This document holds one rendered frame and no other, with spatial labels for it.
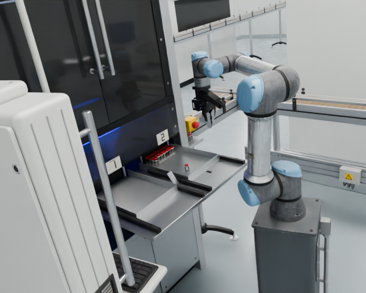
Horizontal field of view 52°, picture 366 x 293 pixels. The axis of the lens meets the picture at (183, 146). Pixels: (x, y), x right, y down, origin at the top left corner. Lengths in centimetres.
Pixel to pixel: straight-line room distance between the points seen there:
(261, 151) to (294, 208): 34
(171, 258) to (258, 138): 116
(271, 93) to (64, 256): 80
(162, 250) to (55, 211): 132
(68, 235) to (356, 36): 241
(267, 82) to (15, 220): 85
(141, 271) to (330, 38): 218
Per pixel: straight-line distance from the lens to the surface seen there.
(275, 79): 129
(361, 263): 268
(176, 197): 167
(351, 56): 296
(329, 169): 262
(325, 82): 306
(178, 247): 231
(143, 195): 174
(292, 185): 155
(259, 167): 142
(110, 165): 175
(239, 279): 251
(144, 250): 208
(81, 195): 100
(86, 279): 109
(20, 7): 141
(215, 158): 191
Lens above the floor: 176
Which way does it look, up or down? 24 degrees down
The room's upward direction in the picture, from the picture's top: 9 degrees counter-clockwise
